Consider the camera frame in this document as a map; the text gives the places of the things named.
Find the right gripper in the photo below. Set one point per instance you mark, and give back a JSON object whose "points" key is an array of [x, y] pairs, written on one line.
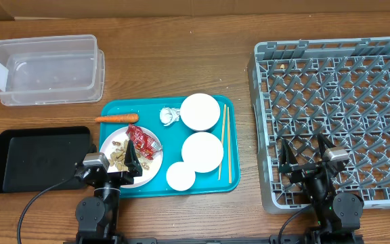
{"points": [[288, 163]]}

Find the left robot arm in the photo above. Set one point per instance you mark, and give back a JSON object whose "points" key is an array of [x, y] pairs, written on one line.
{"points": [[98, 215]]}

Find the red snack wrapper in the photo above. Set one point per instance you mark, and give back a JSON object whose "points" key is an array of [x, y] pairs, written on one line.
{"points": [[146, 145]]}

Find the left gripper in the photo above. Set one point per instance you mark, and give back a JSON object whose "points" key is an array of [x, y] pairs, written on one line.
{"points": [[133, 165]]}

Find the peanut shells and rice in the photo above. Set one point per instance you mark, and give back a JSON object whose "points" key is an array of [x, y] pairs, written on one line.
{"points": [[117, 156]]}

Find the white tissue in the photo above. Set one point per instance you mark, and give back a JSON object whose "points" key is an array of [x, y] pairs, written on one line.
{"points": [[169, 115]]}

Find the wooden chopstick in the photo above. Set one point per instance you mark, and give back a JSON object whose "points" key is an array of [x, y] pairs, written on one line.
{"points": [[229, 153], [222, 138]]}

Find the grey dishwasher rack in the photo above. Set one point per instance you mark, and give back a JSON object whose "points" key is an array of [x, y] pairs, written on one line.
{"points": [[336, 87]]}

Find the clear plastic bin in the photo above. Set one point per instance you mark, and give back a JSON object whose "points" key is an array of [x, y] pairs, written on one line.
{"points": [[51, 70]]}

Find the white plate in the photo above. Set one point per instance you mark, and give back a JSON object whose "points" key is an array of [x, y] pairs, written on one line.
{"points": [[115, 140]]}

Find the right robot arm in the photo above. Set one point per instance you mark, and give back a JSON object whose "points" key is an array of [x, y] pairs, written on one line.
{"points": [[338, 214]]}

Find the orange carrot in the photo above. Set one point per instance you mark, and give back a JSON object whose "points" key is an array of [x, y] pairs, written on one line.
{"points": [[125, 118]]}

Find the left wooden chopstick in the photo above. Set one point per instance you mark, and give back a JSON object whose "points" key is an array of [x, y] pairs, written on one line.
{"points": [[222, 138]]}

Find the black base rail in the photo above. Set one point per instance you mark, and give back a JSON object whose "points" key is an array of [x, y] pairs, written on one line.
{"points": [[273, 239]]}

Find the black plastic tray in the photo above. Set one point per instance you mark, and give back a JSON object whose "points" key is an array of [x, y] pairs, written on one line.
{"points": [[35, 159]]}

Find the teal serving tray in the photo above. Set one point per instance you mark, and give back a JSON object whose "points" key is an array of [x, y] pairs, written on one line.
{"points": [[172, 138]]}

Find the small white cup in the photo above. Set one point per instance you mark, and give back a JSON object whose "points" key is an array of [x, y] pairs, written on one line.
{"points": [[180, 176]]}

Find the right wooden chopstick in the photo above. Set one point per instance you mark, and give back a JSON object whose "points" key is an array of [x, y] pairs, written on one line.
{"points": [[229, 153]]}

